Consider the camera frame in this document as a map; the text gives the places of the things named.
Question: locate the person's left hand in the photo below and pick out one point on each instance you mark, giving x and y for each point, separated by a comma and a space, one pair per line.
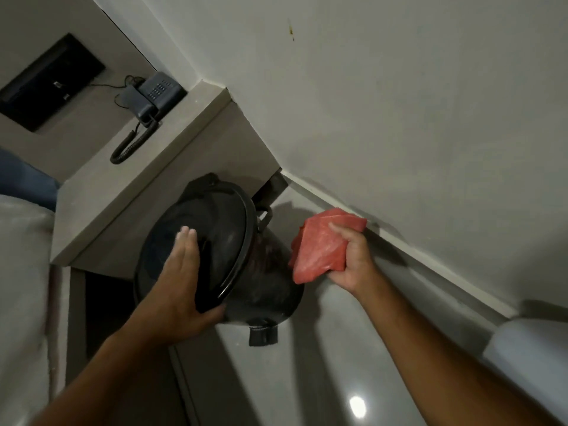
175, 297

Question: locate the person's right hand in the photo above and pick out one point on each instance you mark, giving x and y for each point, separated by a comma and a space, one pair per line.
355, 266

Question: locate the person's right thumb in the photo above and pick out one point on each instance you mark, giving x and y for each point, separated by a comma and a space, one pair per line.
341, 232

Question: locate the person's left thumb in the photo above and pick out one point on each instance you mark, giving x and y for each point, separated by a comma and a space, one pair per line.
212, 315

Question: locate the red cleaning cloth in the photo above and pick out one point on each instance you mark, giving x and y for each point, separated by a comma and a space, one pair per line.
321, 248

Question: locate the black pedal trash bin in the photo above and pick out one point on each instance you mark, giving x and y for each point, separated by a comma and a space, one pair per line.
230, 257

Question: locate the person's right forearm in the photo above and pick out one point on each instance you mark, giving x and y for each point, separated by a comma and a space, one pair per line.
448, 363

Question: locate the person's left forearm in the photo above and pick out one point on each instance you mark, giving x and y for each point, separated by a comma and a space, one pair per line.
106, 377

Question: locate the beige bedside table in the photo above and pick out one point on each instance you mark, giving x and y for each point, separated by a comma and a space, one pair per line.
164, 172

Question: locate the white furniture corner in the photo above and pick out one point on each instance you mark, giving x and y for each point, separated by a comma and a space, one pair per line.
530, 350

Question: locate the blue pillow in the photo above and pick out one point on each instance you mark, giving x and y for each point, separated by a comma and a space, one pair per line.
24, 179

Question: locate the black wall switch panel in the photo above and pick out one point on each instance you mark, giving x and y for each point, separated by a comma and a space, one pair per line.
49, 82

